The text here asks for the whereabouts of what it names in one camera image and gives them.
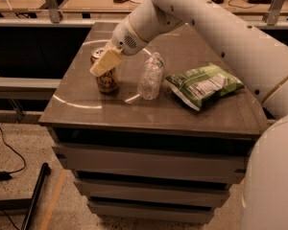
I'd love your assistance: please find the black floor cable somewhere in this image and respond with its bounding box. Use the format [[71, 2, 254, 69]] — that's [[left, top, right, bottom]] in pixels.
[[0, 118, 27, 182]]

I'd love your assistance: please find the metal frame post left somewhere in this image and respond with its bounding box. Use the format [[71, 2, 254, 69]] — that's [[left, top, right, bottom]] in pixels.
[[45, 0, 61, 23]]

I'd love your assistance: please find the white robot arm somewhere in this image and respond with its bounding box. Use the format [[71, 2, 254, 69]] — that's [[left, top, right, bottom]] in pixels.
[[90, 0, 288, 230]]

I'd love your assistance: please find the clear plastic water bottle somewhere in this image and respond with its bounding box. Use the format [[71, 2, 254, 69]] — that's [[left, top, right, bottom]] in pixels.
[[137, 53, 164, 100]]

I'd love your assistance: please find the grey drawer cabinet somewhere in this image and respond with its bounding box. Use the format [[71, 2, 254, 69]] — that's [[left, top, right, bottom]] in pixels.
[[40, 23, 267, 224]]

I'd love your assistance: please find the green chip bag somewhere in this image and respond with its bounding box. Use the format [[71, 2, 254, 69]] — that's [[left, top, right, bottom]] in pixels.
[[166, 63, 245, 111]]

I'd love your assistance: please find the orange soda can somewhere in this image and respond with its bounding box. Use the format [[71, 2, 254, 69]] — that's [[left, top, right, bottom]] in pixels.
[[91, 47, 119, 94]]

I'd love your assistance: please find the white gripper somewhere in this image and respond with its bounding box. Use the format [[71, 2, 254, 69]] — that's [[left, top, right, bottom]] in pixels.
[[89, 16, 148, 77]]

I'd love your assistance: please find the black stand leg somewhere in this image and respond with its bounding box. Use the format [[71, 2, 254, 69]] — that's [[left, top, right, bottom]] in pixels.
[[0, 163, 51, 230]]

